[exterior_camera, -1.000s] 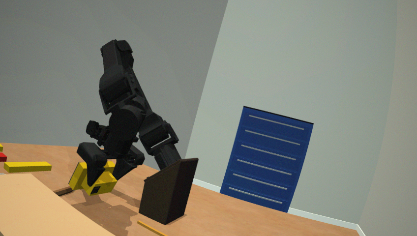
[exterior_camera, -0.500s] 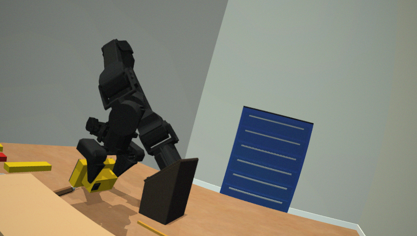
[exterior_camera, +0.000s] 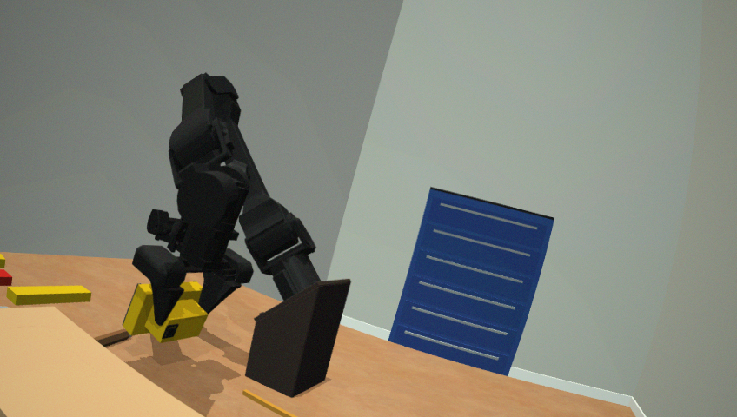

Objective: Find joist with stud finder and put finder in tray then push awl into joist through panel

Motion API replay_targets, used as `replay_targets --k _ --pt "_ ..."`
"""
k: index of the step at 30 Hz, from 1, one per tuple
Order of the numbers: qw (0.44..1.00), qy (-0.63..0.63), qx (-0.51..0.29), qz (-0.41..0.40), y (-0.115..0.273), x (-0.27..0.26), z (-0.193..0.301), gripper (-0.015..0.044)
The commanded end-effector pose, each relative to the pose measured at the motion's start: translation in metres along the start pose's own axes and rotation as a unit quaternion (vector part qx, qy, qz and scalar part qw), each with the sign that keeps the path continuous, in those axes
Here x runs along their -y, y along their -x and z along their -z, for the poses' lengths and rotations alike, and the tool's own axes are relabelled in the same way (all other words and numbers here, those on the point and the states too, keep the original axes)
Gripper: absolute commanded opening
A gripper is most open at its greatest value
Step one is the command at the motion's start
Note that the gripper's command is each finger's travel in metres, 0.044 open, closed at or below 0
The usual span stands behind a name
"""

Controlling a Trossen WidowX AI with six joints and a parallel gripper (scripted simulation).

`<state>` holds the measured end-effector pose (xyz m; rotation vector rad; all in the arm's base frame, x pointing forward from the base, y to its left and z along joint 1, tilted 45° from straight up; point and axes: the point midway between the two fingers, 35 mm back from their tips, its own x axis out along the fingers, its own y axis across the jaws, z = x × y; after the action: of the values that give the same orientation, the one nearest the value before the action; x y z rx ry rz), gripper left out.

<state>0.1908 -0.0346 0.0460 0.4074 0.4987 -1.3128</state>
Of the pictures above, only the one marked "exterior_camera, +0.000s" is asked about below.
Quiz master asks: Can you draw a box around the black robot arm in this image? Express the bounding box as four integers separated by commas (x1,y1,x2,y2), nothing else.
147,73,321,300

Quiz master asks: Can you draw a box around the red flat bar with yellow patch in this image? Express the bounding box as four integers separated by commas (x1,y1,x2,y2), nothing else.
0,269,12,286

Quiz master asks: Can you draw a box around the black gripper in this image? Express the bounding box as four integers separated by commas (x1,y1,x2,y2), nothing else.
132,222,253,326

